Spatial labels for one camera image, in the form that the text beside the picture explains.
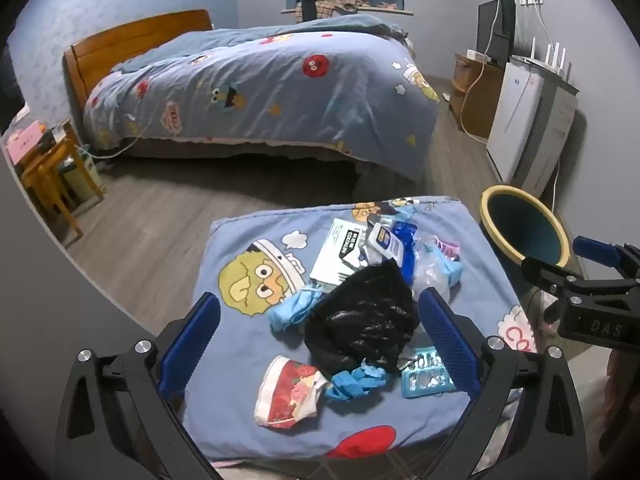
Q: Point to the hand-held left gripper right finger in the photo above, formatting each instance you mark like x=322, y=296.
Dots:
x=450, y=345

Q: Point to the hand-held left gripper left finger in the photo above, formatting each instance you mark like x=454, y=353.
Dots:
x=190, y=345

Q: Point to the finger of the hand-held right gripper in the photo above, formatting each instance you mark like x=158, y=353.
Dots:
x=545, y=272
x=595, y=249

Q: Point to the teal bin with yellow rim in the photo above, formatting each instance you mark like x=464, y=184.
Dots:
x=525, y=225

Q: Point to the black plastic bag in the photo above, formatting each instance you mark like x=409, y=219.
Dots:
x=360, y=315

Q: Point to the pink snack wrapper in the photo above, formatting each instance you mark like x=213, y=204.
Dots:
x=447, y=247

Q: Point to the white packet with black label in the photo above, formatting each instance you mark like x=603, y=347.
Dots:
x=330, y=255

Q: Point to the small device with red light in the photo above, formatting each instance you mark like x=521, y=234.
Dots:
x=550, y=320

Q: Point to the teal blister pack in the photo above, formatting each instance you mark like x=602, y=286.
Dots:
x=420, y=382

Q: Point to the clear plastic bag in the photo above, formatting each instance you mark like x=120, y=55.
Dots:
x=430, y=270

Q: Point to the blue nitrile gloves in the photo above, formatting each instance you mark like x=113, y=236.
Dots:
x=350, y=382

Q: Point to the red floral paper cup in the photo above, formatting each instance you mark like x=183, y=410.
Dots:
x=287, y=390

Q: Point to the white air purifier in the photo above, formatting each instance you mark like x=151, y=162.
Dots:
x=520, y=120

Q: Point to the wooden cabinet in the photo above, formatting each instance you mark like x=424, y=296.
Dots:
x=480, y=95

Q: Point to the white router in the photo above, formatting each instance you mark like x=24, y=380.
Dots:
x=545, y=62

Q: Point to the green white container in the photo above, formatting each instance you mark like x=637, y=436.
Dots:
x=75, y=177

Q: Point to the wooden stool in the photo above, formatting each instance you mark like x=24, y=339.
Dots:
x=47, y=175

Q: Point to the white power adapter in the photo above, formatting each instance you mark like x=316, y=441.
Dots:
x=471, y=54

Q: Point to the black monitor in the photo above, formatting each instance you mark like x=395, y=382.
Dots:
x=495, y=25

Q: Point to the pink box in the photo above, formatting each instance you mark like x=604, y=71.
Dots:
x=22, y=142

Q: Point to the bed with cartoon duvet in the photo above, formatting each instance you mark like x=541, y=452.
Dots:
x=280, y=85

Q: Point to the wooden bed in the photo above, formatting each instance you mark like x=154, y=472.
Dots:
x=125, y=35

